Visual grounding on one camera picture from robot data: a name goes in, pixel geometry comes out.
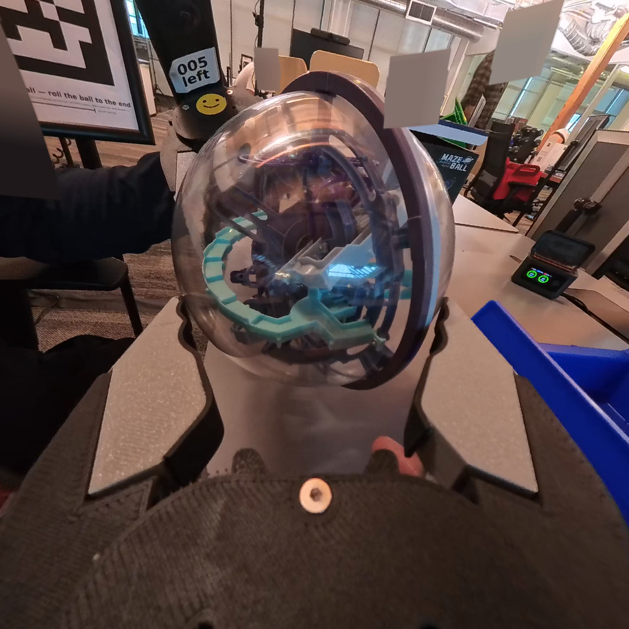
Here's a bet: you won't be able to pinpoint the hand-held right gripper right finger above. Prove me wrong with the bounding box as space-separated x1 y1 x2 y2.
404 299 537 495

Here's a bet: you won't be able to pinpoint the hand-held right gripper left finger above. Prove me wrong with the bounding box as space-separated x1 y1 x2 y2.
85 296 225 498

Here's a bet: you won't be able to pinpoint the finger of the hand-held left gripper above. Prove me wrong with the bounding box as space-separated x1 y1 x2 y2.
160 132 186 194

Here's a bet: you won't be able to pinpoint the clear plastic maze ball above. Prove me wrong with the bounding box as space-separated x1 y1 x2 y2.
171 71 457 391

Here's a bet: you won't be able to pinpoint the person's left forearm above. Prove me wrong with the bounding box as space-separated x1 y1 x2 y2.
0 152 177 262

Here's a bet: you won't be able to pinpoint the person's right hand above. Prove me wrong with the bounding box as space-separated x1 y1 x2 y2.
371 436 426 476

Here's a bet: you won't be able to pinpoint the framed marker sign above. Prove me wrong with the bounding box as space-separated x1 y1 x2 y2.
0 0 157 146

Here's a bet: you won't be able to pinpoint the person's dark trousers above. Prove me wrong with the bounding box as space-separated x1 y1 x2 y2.
0 336 133 492

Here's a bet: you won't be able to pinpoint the blue plastic bin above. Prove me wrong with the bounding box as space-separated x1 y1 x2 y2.
472 301 629 524

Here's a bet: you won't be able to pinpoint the black chair armrest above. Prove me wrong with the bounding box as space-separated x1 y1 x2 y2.
0 257 144 347

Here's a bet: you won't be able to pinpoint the dark charger with green lights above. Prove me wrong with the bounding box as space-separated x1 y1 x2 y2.
511 230 596 300

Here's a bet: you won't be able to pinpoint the red office chair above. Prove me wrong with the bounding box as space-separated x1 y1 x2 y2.
466 156 547 223

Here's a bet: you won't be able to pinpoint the dark cardboard toy box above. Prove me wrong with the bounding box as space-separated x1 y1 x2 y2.
410 122 489 200

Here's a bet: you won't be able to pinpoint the grey office partition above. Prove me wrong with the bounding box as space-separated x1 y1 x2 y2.
528 115 629 278

